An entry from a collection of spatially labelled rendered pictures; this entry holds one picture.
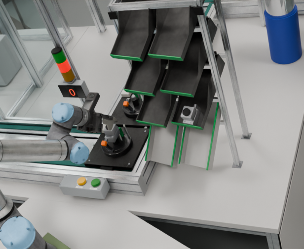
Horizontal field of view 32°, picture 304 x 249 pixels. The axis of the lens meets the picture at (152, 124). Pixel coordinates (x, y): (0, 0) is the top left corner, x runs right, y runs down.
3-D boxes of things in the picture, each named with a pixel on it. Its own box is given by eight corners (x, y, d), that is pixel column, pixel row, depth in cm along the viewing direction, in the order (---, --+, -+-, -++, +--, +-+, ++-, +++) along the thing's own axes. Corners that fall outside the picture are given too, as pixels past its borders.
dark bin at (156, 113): (166, 128, 201) (157, 121, 195) (138, 123, 208) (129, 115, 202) (189, 63, 208) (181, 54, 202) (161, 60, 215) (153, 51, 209)
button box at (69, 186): (104, 199, 223) (99, 190, 219) (63, 194, 232) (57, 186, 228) (110, 186, 227) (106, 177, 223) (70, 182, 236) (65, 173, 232)
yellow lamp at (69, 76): (71, 82, 230) (67, 73, 226) (62, 81, 232) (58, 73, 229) (76, 74, 233) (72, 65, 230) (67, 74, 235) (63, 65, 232)
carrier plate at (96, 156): (133, 171, 223) (131, 167, 222) (85, 166, 234) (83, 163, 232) (151, 131, 239) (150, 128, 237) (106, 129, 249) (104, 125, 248)
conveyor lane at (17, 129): (139, 184, 229) (132, 169, 223) (-10, 169, 265) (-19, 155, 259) (160, 138, 248) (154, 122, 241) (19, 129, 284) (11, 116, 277)
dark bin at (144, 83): (155, 97, 191) (145, 88, 185) (126, 92, 198) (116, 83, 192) (179, 29, 198) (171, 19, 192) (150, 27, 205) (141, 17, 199)
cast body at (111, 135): (115, 143, 228) (109, 131, 224) (106, 142, 230) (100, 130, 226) (122, 129, 234) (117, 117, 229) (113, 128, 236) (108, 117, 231)
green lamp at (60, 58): (63, 63, 223) (58, 54, 220) (53, 63, 225) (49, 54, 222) (68, 56, 226) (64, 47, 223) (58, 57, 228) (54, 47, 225)
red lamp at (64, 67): (67, 72, 226) (63, 63, 223) (57, 72, 228) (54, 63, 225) (72, 65, 230) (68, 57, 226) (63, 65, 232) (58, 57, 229)
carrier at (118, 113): (153, 129, 240) (145, 108, 232) (107, 126, 250) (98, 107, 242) (169, 94, 255) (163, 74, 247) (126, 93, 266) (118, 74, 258)
